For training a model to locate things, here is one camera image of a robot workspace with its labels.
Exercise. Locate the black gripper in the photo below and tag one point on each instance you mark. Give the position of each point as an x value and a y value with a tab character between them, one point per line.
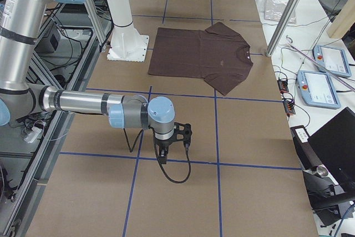
163	143

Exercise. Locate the brown t-shirt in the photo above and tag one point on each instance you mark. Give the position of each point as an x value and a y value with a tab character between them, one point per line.
217	54

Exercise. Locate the small orange circuit board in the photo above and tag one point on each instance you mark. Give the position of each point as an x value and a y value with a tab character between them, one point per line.
283	85

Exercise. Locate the black box with label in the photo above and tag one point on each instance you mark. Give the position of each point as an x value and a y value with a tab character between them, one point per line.
306	154

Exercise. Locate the lower teach pendant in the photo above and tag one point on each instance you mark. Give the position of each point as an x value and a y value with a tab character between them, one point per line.
317	90

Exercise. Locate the teach pendant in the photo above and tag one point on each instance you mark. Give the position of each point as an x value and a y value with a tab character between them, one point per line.
333	59
317	90

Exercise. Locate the upper teach pendant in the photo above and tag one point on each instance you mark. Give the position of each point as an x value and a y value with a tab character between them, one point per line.
333	59

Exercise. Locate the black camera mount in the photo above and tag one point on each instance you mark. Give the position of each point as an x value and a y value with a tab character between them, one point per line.
182	133

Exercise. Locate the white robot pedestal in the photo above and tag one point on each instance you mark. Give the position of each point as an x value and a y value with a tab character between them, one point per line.
126	43

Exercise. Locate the aluminium frame post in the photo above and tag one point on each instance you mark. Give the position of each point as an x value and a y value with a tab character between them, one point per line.
281	26

